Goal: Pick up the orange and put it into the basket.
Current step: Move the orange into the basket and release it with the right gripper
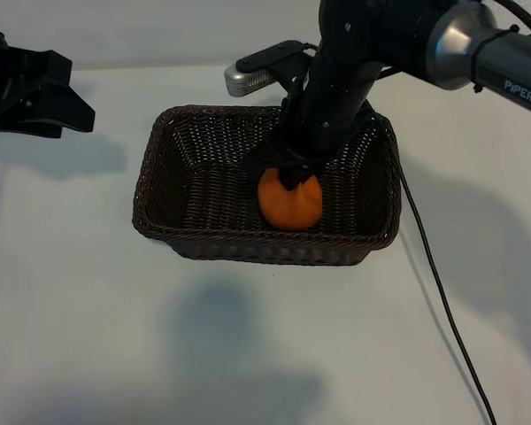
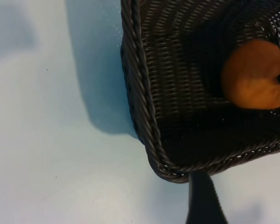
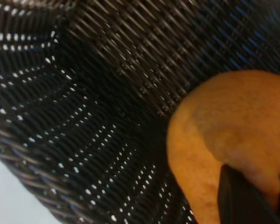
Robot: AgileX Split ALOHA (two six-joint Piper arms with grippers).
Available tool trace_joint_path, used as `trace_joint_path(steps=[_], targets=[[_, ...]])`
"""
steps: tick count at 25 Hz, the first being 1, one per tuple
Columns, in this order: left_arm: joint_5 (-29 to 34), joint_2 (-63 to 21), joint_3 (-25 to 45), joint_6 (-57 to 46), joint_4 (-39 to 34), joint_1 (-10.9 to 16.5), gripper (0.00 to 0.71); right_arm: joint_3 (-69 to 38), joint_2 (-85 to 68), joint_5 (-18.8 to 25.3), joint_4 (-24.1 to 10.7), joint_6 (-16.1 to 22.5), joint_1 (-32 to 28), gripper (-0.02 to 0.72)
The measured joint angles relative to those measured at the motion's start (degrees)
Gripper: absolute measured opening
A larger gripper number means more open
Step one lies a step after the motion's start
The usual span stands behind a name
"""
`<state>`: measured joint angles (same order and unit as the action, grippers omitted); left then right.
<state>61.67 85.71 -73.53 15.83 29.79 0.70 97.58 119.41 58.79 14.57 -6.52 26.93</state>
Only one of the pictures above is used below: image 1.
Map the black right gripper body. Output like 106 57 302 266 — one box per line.
241 48 384 174

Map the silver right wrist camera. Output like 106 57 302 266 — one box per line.
223 40 315 97

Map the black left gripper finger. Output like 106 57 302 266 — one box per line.
0 118 64 140
28 83 96 134

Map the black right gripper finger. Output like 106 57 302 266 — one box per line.
297 164 320 187
276 164 302 193

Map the orange with knobbed top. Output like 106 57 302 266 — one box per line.
257 167 324 230

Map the black right camera cable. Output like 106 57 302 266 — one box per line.
397 167 497 425

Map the dark brown wicker basket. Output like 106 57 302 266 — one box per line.
131 104 403 267

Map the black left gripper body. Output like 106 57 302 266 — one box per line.
0 24 73 132

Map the thick black arm harness cable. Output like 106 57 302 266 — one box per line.
497 0 531 35

